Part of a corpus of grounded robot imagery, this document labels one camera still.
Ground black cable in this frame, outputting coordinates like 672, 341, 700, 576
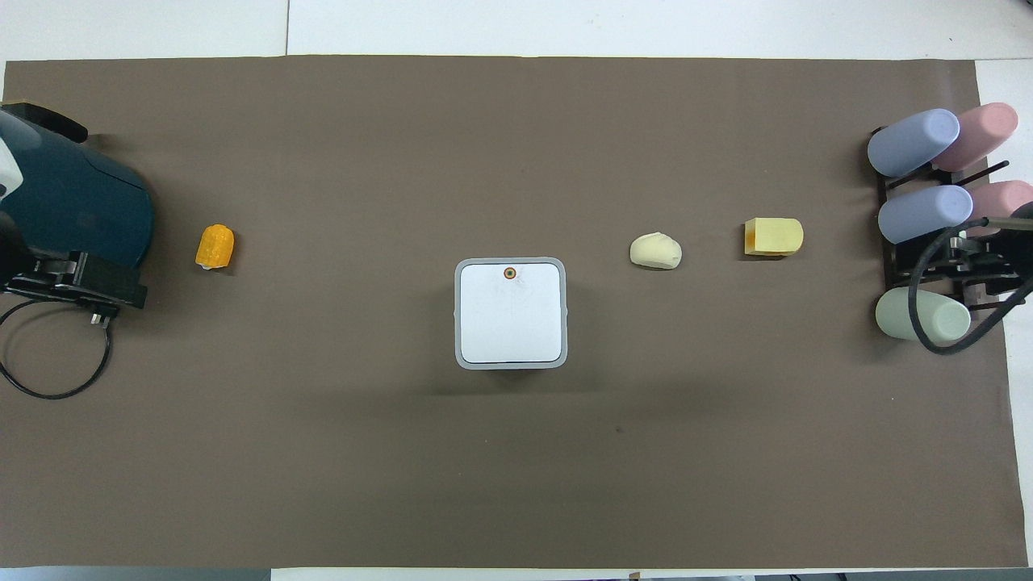
0, 299, 113, 400
909, 215, 1033, 355

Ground pale green cup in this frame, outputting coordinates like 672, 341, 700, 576
876, 288, 972, 343

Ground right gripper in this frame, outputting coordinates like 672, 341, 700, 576
951, 232, 1021, 298

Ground pink cup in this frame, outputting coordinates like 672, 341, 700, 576
932, 102, 1019, 173
967, 180, 1033, 238

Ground black cup rack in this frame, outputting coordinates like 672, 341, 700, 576
874, 125, 1014, 325

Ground orange corn cob piece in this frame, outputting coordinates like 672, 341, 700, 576
195, 224, 236, 270

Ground cream white bun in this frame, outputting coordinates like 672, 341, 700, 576
629, 232, 683, 270

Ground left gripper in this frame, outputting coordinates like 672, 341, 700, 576
77, 253, 148, 311

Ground yellow cheese block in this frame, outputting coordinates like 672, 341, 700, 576
744, 217, 805, 257

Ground purple cup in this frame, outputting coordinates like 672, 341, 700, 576
868, 108, 961, 178
878, 185, 975, 245

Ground white bin with grey rim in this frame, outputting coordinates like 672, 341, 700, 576
454, 257, 568, 370

